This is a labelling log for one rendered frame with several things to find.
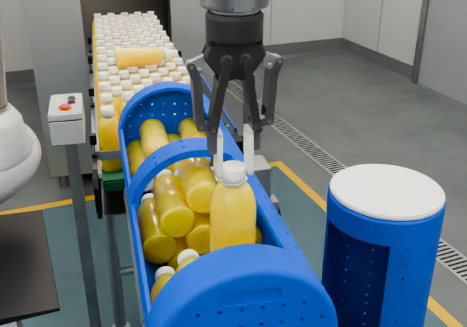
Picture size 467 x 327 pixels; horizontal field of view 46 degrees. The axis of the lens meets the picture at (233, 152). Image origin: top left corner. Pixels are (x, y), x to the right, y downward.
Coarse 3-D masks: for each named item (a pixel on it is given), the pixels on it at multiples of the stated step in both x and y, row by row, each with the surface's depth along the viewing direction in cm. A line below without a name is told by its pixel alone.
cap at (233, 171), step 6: (228, 162) 82; (234, 162) 82; (240, 162) 81; (228, 168) 80; (234, 168) 80; (240, 168) 80; (246, 168) 80; (222, 174) 80; (228, 174) 79; (234, 174) 79; (240, 174) 79; (246, 174) 81; (228, 180) 80; (234, 180) 80; (240, 180) 80
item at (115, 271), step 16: (96, 160) 184; (96, 176) 173; (96, 192) 172; (112, 192) 204; (96, 208) 174; (112, 208) 194; (112, 224) 214; (112, 240) 217; (112, 256) 220; (112, 272) 223; (128, 272) 226; (112, 288) 227
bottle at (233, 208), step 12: (216, 192) 81; (228, 192) 80; (240, 192) 80; (252, 192) 82; (216, 204) 81; (228, 204) 80; (240, 204) 80; (252, 204) 82; (216, 216) 81; (228, 216) 80; (240, 216) 81; (252, 216) 82; (216, 228) 82; (228, 228) 81; (240, 228) 81; (252, 228) 83; (216, 240) 83; (228, 240) 82; (240, 240) 82; (252, 240) 84
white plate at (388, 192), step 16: (336, 176) 143; (352, 176) 143; (368, 176) 143; (384, 176) 143; (400, 176) 143; (416, 176) 143; (336, 192) 135; (352, 192) 135; (368, 192) 135; (384, 192) 135; (400, 192) 135; (416, 192) 135; (432, 192) 135; (352, 208) 129; (368, 208) 128; (384, 208) 128; (400, 208) 128; (416, 208) 128; (432, 208) 128
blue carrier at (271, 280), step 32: (160, 96) 152; (128, 128) 154; (224, 128) 132; (160, 160) 111; (224, 160) 148; (128, 192) 118; (256, 192) 100; (256, 224) 121; (224, 256) 78; (256, 256) 78; (288, 256) 81; (192, 288) 75; (224, 288) 75; (256, 288) 76; (288, 288) 78; (320, 288) 80; (160, 320) 77; (192, 320) 76; (224, 320) 77; (256, 320) 79; (288, 320) 80; (320, 320) 82
